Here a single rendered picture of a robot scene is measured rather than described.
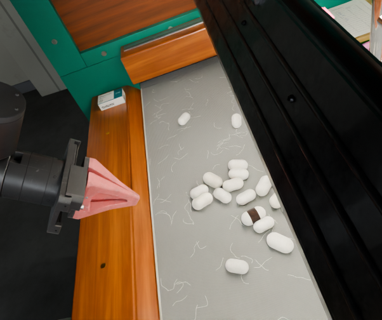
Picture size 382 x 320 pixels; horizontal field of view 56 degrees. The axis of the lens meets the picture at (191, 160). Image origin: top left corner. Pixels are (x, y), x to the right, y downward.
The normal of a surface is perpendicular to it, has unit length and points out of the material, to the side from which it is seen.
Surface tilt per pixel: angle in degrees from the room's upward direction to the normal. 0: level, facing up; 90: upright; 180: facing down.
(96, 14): 90
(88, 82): 90
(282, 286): 0
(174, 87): 0
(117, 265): 0
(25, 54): 90
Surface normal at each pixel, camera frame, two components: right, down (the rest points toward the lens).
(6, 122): 0.64, 0.69
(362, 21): -0.29, -0.66
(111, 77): 0.15, 0.68
